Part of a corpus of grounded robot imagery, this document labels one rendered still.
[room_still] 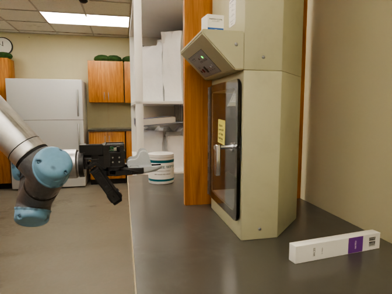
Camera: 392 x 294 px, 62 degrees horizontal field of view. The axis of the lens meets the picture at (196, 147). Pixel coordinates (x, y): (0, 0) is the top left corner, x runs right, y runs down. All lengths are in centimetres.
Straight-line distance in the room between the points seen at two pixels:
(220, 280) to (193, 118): 66
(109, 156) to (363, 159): 78
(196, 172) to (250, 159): 39
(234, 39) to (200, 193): 62
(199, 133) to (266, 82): 42
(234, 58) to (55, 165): 51
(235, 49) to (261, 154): 29
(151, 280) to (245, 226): 32
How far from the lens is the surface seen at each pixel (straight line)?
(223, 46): 89
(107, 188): 89
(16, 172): 90
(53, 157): 72
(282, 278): 79
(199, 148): 124
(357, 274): 86
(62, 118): 580
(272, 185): 95
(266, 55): 93
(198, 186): 127
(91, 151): 88
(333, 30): 134
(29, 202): 81
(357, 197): 121
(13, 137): 76
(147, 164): 87
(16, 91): 595
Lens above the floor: 130
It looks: 6 degrees down
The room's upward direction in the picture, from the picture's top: straight up
